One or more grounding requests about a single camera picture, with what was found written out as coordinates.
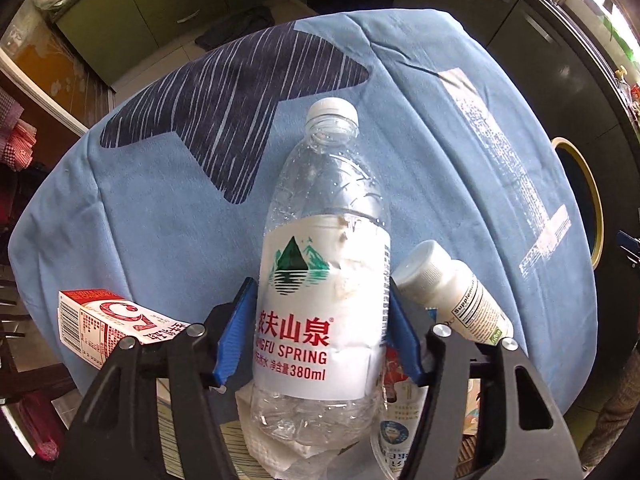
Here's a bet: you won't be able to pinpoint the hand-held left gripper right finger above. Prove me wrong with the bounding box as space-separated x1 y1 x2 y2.
387 290 586 480

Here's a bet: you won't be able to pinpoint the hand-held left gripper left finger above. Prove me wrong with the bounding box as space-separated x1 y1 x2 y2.
50 276 261 480

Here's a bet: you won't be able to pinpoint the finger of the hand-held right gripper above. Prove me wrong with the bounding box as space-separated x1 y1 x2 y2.
617 230 640 267

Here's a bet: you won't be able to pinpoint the yellow-rimmed trash bin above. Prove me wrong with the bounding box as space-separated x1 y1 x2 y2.
550 136 606 271

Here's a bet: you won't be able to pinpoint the clear plastic water bottle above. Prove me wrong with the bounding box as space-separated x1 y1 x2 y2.
247 99 393 448

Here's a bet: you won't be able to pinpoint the red and white drink carton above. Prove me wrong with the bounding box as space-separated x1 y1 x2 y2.
57 288 193 366

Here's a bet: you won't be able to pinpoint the white snack pouch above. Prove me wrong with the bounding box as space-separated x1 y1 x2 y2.
370 345 436 480

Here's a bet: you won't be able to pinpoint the white pill bottle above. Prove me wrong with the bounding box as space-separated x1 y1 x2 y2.
395 240 516 346

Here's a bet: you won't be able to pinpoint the blue star-print cloth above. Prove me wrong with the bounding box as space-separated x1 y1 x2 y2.
7 10 608 461

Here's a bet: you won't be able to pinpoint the black kitchen counter cabinets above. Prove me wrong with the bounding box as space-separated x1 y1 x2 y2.
395 0 640 241

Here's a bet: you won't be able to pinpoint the red checkered apron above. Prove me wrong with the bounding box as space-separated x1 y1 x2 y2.
0 87 38 171

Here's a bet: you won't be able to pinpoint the dark floor mat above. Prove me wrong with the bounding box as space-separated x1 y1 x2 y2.
195 6 276 51

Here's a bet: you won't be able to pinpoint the orange patterned door panel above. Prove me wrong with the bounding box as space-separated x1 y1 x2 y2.
0 20 116 161

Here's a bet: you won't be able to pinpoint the green drawer cabinet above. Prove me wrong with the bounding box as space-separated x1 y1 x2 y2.
55 0 311 88

